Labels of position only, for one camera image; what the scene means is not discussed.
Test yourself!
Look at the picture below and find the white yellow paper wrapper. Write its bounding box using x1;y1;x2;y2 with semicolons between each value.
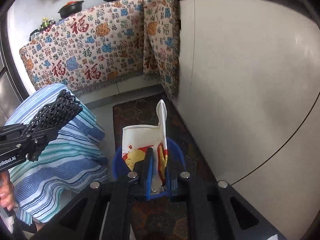
122;100;169;193

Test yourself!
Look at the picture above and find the black foam net sleeve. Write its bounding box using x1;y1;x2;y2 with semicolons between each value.
21;89;82;162

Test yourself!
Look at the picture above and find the blue plastic trash basket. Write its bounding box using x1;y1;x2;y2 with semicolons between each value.
111;138;185;200

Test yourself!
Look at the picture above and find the person's left hand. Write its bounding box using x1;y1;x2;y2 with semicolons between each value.
0;171;15;211

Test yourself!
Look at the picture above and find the hexagon pattern floor mat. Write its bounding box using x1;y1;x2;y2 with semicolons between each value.
112;93;218;240

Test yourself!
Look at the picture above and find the grey multi-door refrigerator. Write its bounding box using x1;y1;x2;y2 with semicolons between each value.
0;52;23;126

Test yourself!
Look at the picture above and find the round table striped cloth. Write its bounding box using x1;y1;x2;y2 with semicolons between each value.
4;83;110;224

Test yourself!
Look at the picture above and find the condiment bottles rack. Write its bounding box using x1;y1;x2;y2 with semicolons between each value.
29;17;56;41

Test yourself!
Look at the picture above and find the white lower cabinet counter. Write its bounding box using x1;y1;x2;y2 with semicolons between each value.
175;0;319;239

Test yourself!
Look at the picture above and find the patterned fu character cloth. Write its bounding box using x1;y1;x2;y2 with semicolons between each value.
20;0;180;96

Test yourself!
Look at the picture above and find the black pot red lid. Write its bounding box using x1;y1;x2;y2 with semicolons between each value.
58;1;84;19

